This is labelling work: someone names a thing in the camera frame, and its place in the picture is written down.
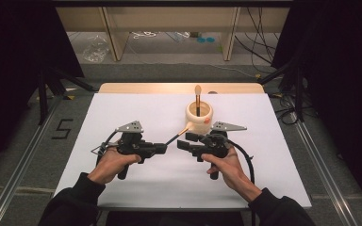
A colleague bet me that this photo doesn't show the aluminium floor rail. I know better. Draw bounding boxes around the aluminium floor rail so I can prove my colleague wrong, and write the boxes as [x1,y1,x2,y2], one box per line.
[290,112,361,226]
[0,95,65,226]

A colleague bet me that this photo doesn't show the hand-held gripper cable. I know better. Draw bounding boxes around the hand-held gripper cable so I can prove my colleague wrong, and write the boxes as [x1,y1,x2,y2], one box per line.
[90,131,121,166]
[201,133,256,186]

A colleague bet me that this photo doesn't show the person's right hand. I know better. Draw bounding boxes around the person's right hand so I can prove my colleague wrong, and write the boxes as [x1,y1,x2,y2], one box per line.
[201,146,251,191]

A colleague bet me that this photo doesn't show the black stand legs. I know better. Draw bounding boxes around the black stand legs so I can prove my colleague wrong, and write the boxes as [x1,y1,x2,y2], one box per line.
[37,66,96,126]
[257,58,306,123]

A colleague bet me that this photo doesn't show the left hand-held gripper cable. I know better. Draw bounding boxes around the left hand-held gripper cable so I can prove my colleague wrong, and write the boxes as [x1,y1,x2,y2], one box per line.
[90,131,121,166]

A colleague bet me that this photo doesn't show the thick black makeup brush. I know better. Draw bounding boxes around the thick black makeup brush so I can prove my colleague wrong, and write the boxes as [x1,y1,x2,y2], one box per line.
[165,121,195,146]

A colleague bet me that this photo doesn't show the wooden table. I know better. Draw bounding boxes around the wooden table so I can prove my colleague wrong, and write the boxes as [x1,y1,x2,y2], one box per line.
[98,82,266,95]

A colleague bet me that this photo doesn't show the white table mat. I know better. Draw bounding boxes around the white table mat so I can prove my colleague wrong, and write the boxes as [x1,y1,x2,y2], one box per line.
[54,92,313,211]

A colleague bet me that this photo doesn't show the person's left hand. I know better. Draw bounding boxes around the person's left hand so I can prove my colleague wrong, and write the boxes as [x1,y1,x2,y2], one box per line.
[88,146,142,186]

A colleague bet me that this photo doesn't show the light wooden shelf unit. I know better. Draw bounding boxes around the light wooden shelf unit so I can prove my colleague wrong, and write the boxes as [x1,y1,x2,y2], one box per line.
[54,7,291,62]

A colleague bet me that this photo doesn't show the white cord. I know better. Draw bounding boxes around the white cord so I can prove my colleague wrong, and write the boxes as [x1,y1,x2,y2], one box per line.
[131,30,158,40]

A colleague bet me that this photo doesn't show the right hand-held gripper cable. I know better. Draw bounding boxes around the right hand-held gripper cable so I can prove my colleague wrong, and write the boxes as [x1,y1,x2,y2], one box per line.
[201,133,256,186]

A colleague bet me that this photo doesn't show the black floor cable coil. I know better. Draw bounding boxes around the black floor cable coil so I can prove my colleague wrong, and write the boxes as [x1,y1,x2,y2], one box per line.
[271,92,315,126]

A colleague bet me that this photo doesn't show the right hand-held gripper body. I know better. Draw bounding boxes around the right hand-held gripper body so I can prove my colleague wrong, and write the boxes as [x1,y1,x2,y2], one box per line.
[189,121,248,181]

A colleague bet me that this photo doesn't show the thin pale floor cable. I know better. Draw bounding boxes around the thin pale floor cable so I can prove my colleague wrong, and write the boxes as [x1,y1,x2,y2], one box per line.
[208,63,262,79]

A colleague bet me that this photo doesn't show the dark curtain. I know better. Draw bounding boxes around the dark curtain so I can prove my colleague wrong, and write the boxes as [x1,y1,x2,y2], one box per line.
[0,0,85,182]
[271,0,362,219]

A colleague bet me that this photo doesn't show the hanging black cable bundle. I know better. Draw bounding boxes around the hanging black cable bundle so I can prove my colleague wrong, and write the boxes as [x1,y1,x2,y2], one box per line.
[234,7,281,66]

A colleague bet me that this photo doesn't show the thin black makeup brush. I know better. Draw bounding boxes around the thin black makeup brush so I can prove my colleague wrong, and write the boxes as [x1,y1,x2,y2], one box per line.
[194,84,203,118]

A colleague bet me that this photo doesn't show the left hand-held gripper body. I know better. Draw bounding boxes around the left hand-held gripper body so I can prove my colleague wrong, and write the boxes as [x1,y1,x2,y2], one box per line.
[116,121,155,181]

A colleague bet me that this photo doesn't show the cream ribbed brush holder cup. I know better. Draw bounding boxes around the cream ribbed brush holder cup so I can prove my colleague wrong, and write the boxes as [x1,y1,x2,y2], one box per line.
[185,100,214,136]

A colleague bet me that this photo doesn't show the clear plastic bag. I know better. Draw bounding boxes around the clear plastic bag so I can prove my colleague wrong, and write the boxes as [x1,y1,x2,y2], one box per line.
[82,35,111,64]

